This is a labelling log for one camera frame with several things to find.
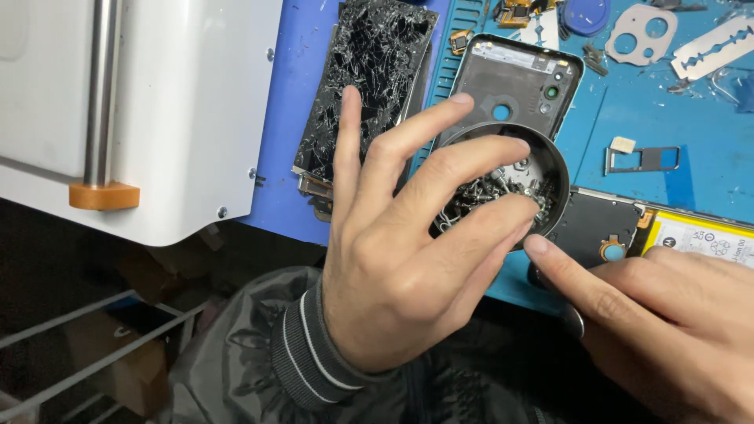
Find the person's right hand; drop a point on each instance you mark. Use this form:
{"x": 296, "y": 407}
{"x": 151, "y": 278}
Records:
{"x": 665, "y": 330}

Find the person's left hand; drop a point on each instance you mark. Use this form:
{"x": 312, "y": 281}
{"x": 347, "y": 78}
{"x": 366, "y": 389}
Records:
{"x": 383, "y": 259}

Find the silver metal tool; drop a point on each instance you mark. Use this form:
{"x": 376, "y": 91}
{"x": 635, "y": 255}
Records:
{"x": 572, "y": 321}

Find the yellow white phone battery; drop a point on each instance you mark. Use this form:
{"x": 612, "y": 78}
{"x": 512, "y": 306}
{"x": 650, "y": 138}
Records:
{"x": 701, "y": 238}

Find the opened phone body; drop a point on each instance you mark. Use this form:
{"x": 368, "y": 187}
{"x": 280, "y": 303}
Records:
{"x": 595, "y": 227}

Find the heap of small metal screws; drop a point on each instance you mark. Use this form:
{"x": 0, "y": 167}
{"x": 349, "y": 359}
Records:
{"x": 512, "y": 182}

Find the dark jacket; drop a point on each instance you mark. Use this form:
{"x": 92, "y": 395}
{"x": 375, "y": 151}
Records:
{"x": 500, "y": 377}

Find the grey card tray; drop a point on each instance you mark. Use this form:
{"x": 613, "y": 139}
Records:
{"x": 645, "y": 160}

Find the round black dish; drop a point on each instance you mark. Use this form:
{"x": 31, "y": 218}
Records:
{"x": 556, "y": 176}

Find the small beige card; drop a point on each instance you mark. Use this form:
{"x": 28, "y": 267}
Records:
{"x": 622, "y": 145}

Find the shattered black phone screen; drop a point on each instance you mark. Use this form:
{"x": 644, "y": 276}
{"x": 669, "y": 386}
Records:
{"x": 377, "y": 59}

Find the blue work mat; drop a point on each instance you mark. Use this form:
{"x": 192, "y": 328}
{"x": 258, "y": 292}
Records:
{"x": 636, "y": 118}

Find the black phone back cover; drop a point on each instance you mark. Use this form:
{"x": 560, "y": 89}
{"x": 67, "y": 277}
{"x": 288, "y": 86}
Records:
{"x": 518, "y": 76}

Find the small copper phone component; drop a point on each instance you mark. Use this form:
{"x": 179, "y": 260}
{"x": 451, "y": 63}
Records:
{"x": 461, "y": 41}

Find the white machine housing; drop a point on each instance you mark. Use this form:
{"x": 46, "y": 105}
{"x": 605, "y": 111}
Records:
{"x": 176, "y": 106}

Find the white plastic strip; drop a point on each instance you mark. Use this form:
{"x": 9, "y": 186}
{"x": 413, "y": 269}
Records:
{"x": 545, "y": 32}

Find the phone circuit board part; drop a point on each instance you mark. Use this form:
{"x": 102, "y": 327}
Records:
{"x": 513, "y": 13}

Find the small dark metal part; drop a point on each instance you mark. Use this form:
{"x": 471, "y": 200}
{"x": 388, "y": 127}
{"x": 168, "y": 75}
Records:
{"x": 595, "y": 59}

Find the silver razor blade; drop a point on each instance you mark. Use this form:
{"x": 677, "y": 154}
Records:
{"x": 713, "y": 48}

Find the brown cardboard box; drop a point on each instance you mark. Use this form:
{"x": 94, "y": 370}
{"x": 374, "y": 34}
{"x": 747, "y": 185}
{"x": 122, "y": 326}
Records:
{"x": 118, "y": 365}

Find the blue round plastic pick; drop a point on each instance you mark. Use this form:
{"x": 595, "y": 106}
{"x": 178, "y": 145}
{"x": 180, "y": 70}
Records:
{"x": 585, "y": 16}

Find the grey camera lens frame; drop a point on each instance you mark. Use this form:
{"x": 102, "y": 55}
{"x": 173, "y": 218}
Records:
{"x": 639, "y": 44}

